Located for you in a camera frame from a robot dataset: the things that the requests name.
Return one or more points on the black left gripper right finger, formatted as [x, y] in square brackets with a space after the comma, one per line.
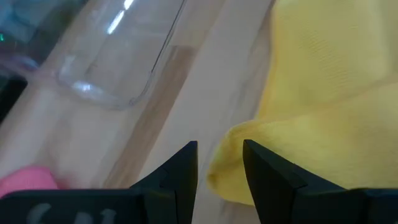
[280, 189]

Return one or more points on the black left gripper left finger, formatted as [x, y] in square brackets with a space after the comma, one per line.
[174, 193]

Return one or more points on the yellow microfiber towel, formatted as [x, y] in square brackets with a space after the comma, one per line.
[326, 93]

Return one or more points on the pink microfiber towel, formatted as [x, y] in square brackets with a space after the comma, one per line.
[28, 180]

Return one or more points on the clear plastic bin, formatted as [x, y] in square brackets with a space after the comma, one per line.
[118, 62]

